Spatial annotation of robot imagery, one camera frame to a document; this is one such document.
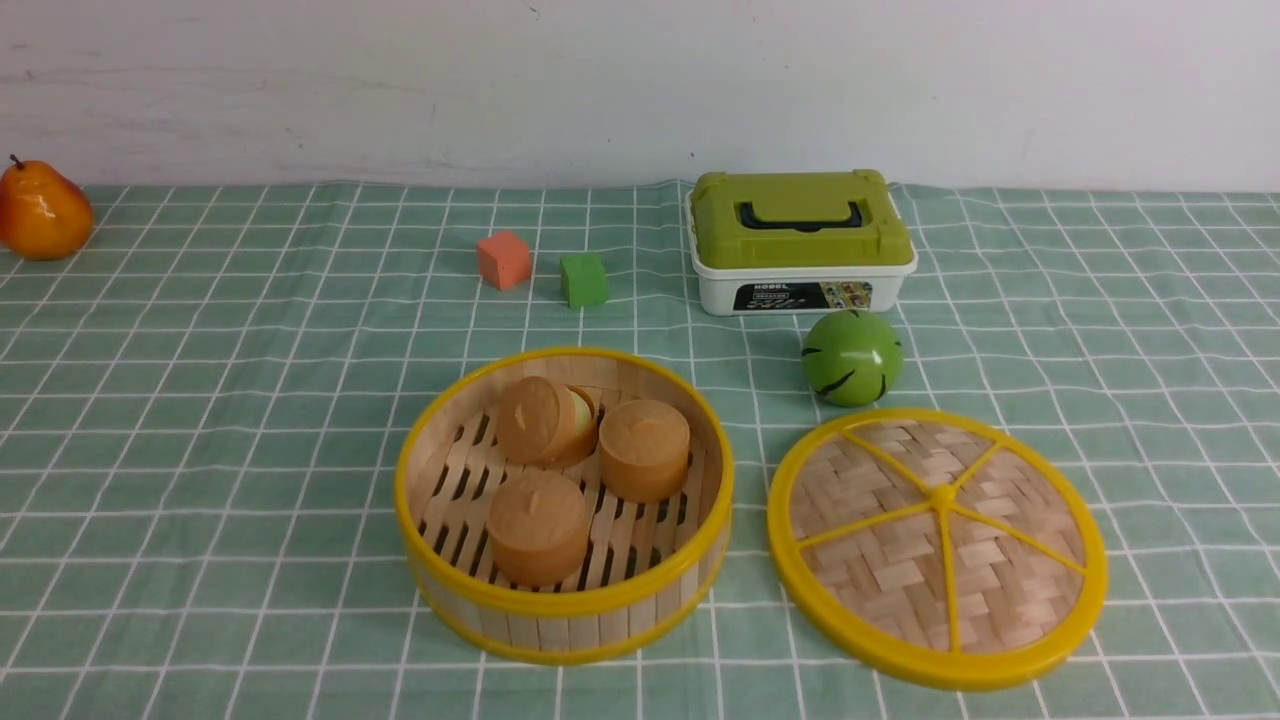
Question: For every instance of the orange toy pear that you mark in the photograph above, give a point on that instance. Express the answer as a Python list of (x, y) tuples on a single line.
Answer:
[(44, 215)]

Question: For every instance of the brown bun back left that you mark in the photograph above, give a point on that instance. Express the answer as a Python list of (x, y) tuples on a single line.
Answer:
[(546, 423)]

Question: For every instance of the green checkered tablecloth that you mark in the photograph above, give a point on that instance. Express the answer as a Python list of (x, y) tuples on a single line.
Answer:
[(202, 411)]

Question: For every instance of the brown bun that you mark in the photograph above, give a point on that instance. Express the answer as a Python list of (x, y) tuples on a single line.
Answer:
[(546, 423), (644, 449), (538, 526)]

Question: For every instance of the orange foam cube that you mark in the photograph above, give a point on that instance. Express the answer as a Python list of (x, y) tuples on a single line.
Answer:
[(503, 260)]

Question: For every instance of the green lidded white toolbox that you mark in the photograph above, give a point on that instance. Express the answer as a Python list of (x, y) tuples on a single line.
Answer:
[(797, 242)]

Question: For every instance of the yellow woven bamboo steamer lid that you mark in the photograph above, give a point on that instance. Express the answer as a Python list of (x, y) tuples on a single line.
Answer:
[(936, 549)]

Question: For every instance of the green striped toy melon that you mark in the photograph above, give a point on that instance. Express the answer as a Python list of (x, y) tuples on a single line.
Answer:
[(851, 357)]

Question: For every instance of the yellow bamboo steamer basket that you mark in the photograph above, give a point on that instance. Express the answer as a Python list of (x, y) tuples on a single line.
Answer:
[(648, 564)]

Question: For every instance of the brown bun front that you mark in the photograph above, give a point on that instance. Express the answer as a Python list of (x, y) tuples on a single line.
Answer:
[(538, 526)]

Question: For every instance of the brown bun back right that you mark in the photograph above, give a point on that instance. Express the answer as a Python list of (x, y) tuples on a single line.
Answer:
[(644, 449)]

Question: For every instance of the green foam cube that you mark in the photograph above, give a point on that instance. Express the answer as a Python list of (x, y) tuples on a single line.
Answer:
[(584, 282)]

